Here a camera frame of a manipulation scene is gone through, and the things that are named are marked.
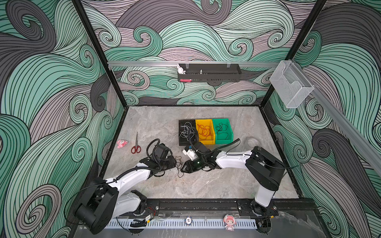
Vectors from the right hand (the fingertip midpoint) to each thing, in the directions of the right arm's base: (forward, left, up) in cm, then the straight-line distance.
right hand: (183, 170), depth 83 cm
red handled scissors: (+15, +31, -2) cm, 34 cm away
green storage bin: (+25, -26, -6) cm, 37 cm away
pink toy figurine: (+17, +41, +1) cm, 45 cm away
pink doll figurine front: (-24, -23, +1) cm, 33 cm away
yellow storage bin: (+34, -18, +2) cm, 38 cm away
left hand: (+6, +5, +1) cm, 8 cm away
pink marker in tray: (+46, -1, +30) cm, 54 cm away
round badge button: (-23, -3, -2) cm, 24 cm away
